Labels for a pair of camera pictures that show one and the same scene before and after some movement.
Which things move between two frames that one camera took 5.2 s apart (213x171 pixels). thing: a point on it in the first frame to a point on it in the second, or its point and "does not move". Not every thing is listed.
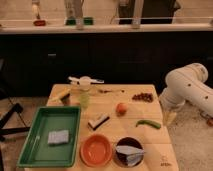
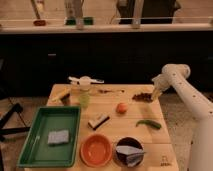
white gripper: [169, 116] to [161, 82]
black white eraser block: [95, 123] does not move
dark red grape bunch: [144, 97] does not move
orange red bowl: [95, 150] does not move
